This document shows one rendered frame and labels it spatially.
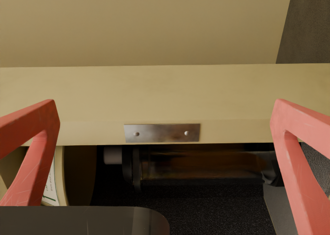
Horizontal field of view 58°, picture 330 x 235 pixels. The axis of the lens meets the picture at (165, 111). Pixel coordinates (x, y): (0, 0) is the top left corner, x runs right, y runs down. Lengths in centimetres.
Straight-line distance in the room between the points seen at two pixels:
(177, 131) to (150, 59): 45
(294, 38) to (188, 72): 34
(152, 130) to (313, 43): 38
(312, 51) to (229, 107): 31
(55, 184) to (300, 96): 29
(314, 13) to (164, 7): 29
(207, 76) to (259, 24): 39
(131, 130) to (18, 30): 52
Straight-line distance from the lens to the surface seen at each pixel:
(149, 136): 28
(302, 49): 62
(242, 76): 35
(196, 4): 68
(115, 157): 44
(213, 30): 70
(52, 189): 39
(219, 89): 32
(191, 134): 28
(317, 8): 58
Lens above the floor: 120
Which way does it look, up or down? level
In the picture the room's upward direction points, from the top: 91 degrees counter-clockwise
